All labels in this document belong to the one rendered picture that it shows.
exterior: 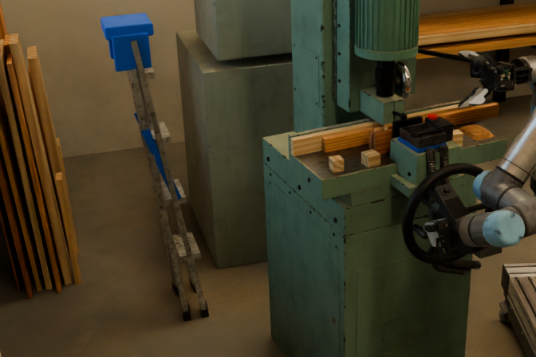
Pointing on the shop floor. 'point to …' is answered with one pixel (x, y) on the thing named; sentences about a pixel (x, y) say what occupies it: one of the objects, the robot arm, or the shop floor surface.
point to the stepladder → (155, 146)
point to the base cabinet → (356, 288)
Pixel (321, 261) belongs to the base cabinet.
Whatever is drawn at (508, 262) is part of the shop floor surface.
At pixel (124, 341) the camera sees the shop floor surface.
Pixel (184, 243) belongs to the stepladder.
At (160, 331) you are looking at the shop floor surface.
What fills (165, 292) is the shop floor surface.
